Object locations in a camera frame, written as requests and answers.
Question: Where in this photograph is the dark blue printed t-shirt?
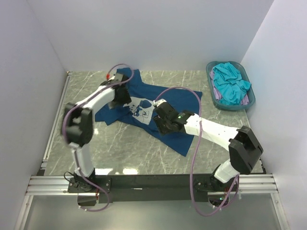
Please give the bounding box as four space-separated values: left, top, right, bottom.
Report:
95 69 202 156

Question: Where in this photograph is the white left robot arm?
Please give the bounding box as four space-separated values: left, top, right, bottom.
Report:
61 73 131 193

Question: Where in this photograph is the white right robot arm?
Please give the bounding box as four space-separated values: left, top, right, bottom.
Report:
153 99 263 192

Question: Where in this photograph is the black base crossbar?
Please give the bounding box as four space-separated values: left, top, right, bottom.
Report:
67 173 240 207

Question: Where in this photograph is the teal plastic laundry basket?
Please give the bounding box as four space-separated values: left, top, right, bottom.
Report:
206 61 256 111

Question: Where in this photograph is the turquoise t-shirt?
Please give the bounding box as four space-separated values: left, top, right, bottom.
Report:
212 62 251 106

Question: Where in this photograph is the aluminium frame rail left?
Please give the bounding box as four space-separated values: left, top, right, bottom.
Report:
37 71 72 175

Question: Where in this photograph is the aluminium frame rail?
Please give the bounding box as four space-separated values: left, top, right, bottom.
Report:
26 174 278 196
37 71 72 175

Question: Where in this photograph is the aluminium frame rail front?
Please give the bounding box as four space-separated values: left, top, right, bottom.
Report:
26 174 278 196

